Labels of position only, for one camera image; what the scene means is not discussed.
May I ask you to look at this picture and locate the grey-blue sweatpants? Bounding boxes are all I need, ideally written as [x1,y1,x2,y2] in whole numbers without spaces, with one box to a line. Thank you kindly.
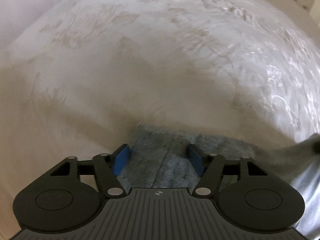
[118,124,319,191]

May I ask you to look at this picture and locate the white floral bedspread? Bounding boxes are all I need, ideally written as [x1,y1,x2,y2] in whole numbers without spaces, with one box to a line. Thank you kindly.
[1,0,319,239]

